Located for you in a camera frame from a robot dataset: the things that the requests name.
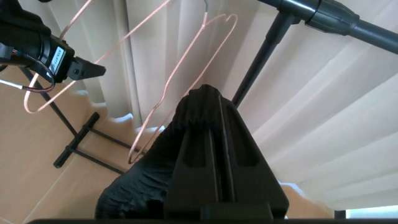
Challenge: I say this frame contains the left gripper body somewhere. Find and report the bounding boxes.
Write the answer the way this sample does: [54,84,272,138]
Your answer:
[0,30,76,83]

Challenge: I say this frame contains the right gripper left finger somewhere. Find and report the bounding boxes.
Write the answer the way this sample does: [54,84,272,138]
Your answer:
[163,124,223,219]

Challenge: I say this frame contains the pink clothes hanger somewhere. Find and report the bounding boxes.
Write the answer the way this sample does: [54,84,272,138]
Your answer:
[24,0,172,114]
[127,0,239,165]

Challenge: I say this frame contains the black clothes rack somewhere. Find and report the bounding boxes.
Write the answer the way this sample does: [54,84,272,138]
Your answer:
[18,0,398,175]

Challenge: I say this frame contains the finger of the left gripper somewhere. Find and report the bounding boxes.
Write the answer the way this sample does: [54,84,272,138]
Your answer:
[66,56,107,82]

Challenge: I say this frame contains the black shorts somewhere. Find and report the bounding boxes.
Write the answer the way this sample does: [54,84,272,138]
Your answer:
[95,83,233,220]

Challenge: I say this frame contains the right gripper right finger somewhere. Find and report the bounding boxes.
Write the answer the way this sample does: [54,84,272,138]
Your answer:
[217,93,290,219]

